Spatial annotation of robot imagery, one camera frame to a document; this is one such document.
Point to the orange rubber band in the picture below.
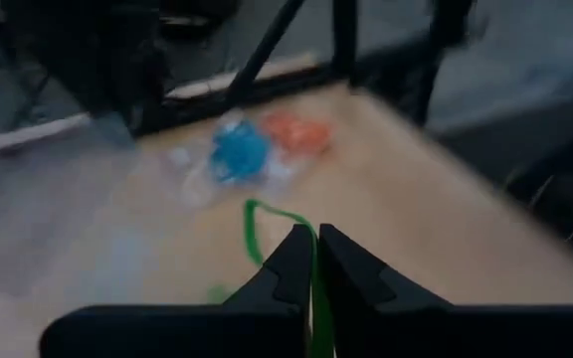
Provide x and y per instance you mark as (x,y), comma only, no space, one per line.
(296,133)

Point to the green rubber band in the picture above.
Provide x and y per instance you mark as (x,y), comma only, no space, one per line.
(251,233)
(218,293)

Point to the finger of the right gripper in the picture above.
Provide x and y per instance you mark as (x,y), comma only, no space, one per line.
(144,117)

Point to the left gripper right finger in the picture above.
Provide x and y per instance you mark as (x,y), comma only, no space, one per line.
(440,330)

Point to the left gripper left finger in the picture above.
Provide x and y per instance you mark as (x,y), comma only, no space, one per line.
(192,330)

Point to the blue rubber band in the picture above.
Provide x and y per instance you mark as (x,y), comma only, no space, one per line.
(239,151)

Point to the clear plastic zip bag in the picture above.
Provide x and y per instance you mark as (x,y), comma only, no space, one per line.
(57,199)
(299,136)
(237,154)

